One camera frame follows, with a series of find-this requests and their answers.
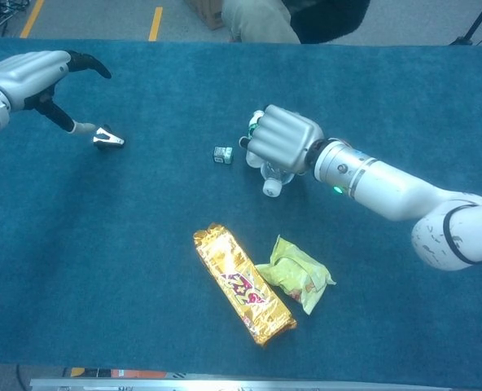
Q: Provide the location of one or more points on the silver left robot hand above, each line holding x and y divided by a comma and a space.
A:
25, 75

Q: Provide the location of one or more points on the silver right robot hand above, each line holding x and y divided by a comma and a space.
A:
286, 138

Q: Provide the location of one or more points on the small white green-label milk bottle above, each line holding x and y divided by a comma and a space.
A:
253, 160

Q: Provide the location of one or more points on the clear plastic water bottle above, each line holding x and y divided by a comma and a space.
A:
271, 187

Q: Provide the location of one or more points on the black metal staple remover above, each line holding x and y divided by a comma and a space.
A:
108, 138

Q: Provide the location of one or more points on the yellow crinkled snack bag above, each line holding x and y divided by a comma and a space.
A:
294, 277

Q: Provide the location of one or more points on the long golden yellow biscuit pack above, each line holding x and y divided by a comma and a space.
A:
245, 285

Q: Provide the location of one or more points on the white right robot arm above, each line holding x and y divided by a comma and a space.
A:
387, 187

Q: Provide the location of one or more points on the yellow floor tape strip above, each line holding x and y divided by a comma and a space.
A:
156, 24
32, 18

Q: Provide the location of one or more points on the person in beige trousers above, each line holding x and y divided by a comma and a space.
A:
257, 24

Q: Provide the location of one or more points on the blue felt table cloth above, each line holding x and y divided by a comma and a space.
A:
82, 244

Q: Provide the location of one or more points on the black tripod stand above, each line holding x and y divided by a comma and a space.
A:
467, 38

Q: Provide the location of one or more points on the orange black strip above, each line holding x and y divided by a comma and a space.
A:
127, 373

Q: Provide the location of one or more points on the aluminium frame rail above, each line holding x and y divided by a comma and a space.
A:
143, 385

